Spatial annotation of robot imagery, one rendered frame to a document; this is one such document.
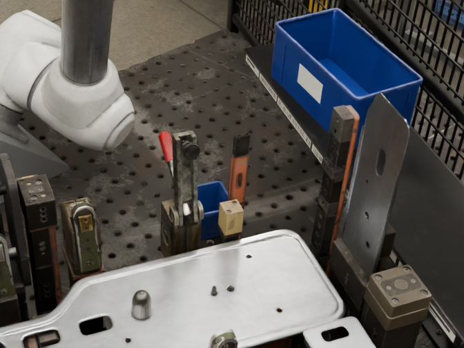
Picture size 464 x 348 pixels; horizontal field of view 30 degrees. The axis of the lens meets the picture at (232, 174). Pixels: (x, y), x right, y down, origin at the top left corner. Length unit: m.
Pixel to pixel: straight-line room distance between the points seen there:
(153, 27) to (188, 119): 1.78
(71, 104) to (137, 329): 0.66
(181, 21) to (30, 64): 2.17
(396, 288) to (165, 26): 2.80
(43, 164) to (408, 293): 1.01
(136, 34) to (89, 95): 2.12
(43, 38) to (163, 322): 0.85
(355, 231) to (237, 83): 1.03
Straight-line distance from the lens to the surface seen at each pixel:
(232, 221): 1.52
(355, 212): 1.51
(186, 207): 1.50
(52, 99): 1.94
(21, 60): 2.02
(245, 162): 1.50
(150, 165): 2.17
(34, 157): 2.07
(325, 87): 1.73
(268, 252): 1.54
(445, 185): 1.70
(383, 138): 1.37
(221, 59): 2.56
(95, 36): 1.78
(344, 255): 1.56
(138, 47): 3.91
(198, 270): 1.50
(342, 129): 1.54
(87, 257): 1.50
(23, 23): 2.05
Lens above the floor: 2.09
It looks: 40 degrees down
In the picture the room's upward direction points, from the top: 5 degrees clockwise
